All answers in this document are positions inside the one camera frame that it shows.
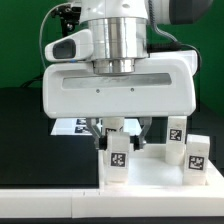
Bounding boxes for white sheet with tags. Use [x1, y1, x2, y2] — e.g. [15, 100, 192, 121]
[51, 118, 141, 136]

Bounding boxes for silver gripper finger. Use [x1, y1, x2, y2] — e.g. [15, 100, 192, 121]
[131, 117, 152, 150]
[86, 118, 107, 150]

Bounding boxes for white L-shaped obstacle fence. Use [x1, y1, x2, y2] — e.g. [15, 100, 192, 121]
[0, 188, 224, 219]

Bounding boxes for black cables on table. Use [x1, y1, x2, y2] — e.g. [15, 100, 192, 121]
[20, 74, 44, 89]

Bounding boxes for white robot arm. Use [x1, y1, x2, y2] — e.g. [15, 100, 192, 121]
[43, 0, 213, 149]

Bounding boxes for black camera on stand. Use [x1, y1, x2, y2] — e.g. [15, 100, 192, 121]
[51, 4, 81, 36]

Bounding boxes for white square table top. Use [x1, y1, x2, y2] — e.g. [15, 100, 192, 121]
[98, 144, 224, 189]

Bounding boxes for grey cable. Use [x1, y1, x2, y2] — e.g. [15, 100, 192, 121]
[38, 3, 68, 71]

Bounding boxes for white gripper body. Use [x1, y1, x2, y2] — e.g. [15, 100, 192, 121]
[43, 50, 197, 118]

